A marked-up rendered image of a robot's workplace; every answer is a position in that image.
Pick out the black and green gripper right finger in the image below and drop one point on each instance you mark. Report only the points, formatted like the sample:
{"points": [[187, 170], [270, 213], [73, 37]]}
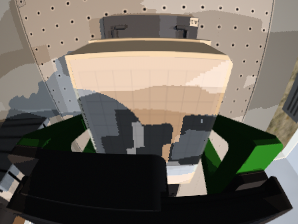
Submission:
{"points": [[249, 150]]}

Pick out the beige perforated base plate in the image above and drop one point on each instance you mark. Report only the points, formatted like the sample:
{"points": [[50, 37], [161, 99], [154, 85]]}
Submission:
{"points": [[238, 28]]}

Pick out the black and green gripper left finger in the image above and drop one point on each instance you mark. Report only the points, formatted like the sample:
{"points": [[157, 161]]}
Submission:
{"points": [[58, 136]]}

